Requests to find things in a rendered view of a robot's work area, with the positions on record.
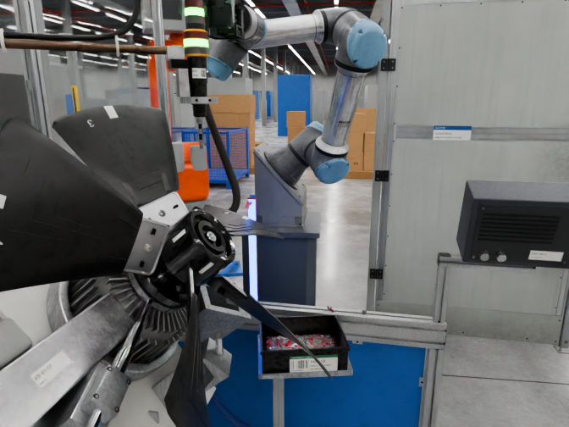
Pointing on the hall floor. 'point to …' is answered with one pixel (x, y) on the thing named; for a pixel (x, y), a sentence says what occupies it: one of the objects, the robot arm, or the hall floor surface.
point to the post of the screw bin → (278, 402)
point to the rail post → (432, 387)
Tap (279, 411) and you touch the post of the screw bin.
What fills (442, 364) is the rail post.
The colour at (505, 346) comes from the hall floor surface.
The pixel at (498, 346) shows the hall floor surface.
